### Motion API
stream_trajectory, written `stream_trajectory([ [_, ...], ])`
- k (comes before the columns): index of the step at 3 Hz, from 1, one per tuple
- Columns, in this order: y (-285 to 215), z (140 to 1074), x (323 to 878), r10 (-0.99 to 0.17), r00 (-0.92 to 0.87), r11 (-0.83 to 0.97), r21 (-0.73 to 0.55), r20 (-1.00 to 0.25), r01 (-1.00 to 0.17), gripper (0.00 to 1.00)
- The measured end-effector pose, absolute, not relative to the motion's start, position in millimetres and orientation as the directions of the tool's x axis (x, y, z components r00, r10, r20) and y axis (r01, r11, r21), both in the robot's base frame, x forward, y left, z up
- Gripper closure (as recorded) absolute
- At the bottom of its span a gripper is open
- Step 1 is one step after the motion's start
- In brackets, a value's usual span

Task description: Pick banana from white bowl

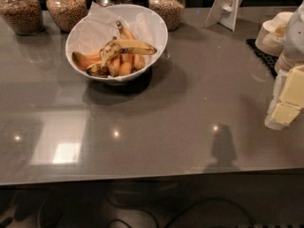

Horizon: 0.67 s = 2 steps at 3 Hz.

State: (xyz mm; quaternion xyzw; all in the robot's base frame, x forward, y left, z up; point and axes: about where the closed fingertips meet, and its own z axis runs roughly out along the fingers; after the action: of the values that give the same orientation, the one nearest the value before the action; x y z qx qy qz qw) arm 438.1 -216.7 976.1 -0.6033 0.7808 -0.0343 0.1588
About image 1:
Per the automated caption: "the white folded card stand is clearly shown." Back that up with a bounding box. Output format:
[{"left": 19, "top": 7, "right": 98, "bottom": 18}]
[{"left": 204, "top": 0, "right": 243, "bottom": 31}]

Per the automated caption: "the grain jar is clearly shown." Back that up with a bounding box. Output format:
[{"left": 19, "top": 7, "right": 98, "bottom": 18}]
[
  {"left": 147, "top": 0, "right": 185, "bottom": 31},
  {"left": 46, "top": 0, "right": 87, "bottom": 33},
  {"left": 0, "top": 0, "right": 44, "bottom": 35}
]

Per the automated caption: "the white bowl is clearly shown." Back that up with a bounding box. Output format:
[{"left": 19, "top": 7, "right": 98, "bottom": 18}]
[{"left": 65, "top": 3, "right": 169, "bottom": 86}]

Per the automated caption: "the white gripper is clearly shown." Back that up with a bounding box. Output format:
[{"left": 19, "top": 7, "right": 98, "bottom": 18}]
[{"left": 264, "top": 66, "right": 304, "bottom": 130}]

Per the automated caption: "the upright stem banana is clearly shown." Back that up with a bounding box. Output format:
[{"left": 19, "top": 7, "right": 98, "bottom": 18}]
[{"left": 116, "top": 21, "right": 145, "bottom": 76}]

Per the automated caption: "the black floor cable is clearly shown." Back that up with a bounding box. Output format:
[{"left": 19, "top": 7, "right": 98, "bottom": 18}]
[{"left": 104, "top": 196, "right": 257, "bottom": 228}]

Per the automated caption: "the white paper liner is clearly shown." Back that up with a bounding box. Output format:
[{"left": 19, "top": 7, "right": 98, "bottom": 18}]
[{"left": 69, "top": 1, "right": 160, "bottom": 68}]

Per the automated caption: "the spotted top banana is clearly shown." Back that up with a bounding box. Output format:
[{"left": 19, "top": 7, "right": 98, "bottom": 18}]
[{"left": 100, "top": 39, "right": 157, "bottom": 67}]

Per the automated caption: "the black rubber mat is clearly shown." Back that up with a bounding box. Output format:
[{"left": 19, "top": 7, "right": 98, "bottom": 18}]
[{"left": 246, "top": 39, "right": 277, "bottom": 78}]

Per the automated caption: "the far left grain jar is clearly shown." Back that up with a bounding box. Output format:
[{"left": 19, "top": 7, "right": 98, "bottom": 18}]
[{"left": 0, "top": 0, "right": 44, "bottom": 35}]

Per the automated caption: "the left lying banana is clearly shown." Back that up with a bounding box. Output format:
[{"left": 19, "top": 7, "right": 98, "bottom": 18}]
[{"left": 71, "top": 51, "right": 101, "bottom": 71}]

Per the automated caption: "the dark-tipped small banana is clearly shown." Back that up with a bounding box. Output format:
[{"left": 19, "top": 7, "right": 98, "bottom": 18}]
[{"left": 85, "top": 63, "right": 109, "bottom": 78}]

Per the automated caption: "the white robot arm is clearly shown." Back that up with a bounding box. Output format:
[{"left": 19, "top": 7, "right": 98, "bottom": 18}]
[{"left": 264, "top": 1, "right": 304, "bottom": 130}]

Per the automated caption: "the right grain jar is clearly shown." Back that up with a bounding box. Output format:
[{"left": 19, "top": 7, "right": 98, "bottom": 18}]
[{"left": 147, "top": 0, "right": 185, "bottom": 31}]

